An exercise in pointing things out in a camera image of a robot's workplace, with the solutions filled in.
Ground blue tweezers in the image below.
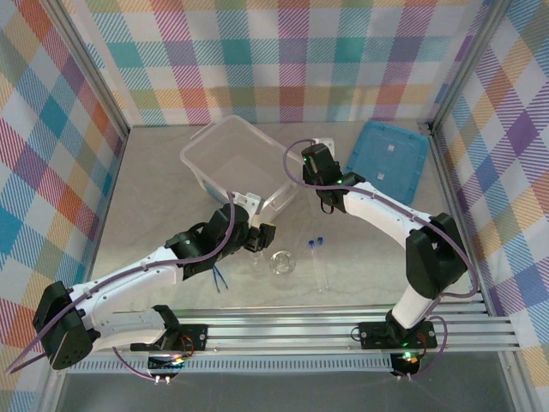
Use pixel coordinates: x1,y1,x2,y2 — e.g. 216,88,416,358
212,265,230,294

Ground clear plastic storage bin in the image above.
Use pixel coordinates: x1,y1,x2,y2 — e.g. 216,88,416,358
179,114,306,228

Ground blue plastic bin lid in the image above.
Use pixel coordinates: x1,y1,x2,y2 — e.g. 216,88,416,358
346,119,431,205

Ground left controller board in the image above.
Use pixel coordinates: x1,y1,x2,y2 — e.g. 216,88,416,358
148,352,186,385

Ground controller board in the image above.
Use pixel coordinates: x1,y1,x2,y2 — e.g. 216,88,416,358
390,350,424,381
148,352,186,385

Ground right controller board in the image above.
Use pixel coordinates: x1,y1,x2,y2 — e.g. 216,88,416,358
390,350,424,381

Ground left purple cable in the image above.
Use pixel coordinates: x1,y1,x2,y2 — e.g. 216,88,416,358
4,191,238,382

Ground purple cable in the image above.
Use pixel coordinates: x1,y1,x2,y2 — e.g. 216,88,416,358
285,137,480,381
4,191,238,382

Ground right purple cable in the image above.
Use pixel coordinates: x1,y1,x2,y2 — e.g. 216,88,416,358
285,137,480,381

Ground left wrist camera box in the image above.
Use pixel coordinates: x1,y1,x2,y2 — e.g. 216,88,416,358
233,192,262,215

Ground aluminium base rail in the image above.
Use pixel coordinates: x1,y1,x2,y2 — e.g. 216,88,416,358
46,305,522,357

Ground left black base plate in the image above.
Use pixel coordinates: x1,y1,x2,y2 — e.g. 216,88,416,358
130,324,208,353

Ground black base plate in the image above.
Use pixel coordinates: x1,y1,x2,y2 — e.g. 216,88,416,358
359,319,438,349
130,324,208,353

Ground left aluminium side rail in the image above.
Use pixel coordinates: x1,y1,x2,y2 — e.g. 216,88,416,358
75,126,132,321

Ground aluminium side rail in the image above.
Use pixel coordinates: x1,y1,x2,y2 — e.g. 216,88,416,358
418,122,494,314
75,126,132,321

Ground white slotted cable duct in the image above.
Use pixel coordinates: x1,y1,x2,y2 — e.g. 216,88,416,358
68,358,394,373

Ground right aluminium side rail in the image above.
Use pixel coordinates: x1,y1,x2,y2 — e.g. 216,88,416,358
418,122,494,314

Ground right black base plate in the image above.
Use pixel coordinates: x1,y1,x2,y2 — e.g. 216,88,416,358
359,319,438,349

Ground right aluminium corner post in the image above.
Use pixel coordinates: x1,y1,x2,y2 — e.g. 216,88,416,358
428,0,516,134

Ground aluminium corner post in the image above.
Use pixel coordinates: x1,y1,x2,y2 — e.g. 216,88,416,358
428,0,516,134
40,0,130,136

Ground left aluminium corner post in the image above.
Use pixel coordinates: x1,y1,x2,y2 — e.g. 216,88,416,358
40,0,130,136

